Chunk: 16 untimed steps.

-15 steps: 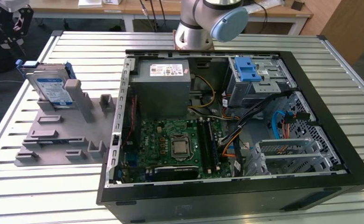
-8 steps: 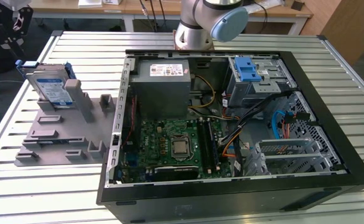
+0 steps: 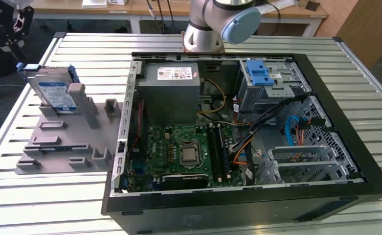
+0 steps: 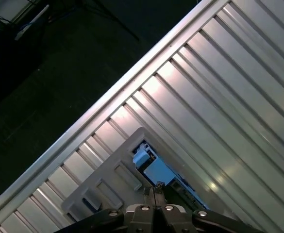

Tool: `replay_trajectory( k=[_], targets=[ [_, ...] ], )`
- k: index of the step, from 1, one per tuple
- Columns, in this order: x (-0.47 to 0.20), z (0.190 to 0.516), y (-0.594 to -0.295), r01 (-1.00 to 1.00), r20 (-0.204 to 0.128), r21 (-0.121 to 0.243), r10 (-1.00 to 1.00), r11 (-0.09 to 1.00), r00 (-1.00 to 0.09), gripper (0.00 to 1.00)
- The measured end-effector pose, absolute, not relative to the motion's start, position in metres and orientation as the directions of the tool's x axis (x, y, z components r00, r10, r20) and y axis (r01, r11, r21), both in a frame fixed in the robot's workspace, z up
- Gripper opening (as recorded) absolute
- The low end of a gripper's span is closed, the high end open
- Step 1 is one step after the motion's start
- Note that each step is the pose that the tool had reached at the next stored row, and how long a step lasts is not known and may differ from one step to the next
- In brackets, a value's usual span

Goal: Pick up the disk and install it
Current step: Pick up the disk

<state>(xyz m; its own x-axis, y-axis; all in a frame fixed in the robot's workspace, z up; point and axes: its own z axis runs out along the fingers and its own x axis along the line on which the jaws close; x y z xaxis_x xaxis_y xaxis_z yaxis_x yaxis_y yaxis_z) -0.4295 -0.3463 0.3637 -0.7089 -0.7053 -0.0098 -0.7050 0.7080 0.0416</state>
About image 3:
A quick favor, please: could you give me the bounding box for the hard disk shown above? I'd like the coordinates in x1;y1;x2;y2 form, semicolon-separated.
16;63;81;115

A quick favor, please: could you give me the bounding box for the multicolour power wire black connector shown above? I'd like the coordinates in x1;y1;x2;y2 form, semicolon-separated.
294;117;326;147

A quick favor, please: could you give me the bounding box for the metal disk bay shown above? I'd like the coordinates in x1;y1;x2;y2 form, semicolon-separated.
265;144;358;184

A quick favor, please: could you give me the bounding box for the wooden desk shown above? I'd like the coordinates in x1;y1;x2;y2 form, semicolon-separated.
30;0;330;37

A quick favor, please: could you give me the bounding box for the large white box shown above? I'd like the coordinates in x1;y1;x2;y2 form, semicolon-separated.
82;0;109;9

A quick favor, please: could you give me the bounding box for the grey parts rack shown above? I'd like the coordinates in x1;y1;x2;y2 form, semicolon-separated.
15;83;126;175

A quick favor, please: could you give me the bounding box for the grey power supply unit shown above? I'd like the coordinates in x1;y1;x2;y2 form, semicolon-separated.
135;61;202;125

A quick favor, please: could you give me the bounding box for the green motherboard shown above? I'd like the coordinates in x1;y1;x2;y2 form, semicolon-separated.
127;123;241;191

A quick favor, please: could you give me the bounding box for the silver CPU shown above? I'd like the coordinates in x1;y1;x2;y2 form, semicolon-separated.
181;147;199;162

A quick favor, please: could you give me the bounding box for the blue plastic drive latch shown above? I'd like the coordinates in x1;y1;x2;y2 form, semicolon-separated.
246;59;275;86

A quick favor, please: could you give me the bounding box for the black CPU socket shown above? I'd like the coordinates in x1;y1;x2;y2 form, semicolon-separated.
177;141;203;170

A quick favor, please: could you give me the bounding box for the black graphics card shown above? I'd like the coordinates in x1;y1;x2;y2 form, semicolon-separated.
159;173;210;190

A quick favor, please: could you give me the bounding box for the RAM stick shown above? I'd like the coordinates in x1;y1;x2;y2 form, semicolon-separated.
217;124;233;181

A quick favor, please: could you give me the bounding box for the metal optical drive cage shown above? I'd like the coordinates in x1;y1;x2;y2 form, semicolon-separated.
237;58;313;114

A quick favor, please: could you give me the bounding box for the black PC case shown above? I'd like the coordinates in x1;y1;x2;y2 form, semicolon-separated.
101;52;382;235

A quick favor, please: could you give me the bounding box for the wooden cabinet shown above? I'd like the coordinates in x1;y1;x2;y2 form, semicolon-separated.
314;0;382;71

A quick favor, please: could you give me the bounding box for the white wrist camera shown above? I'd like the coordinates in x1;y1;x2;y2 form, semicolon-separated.
6;0;35;9

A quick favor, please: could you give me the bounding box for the yellow wire bundle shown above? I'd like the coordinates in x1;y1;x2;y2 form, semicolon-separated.
199;78;227;115

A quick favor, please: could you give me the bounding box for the blue flat data wire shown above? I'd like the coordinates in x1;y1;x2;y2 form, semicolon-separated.
285;115;305;148

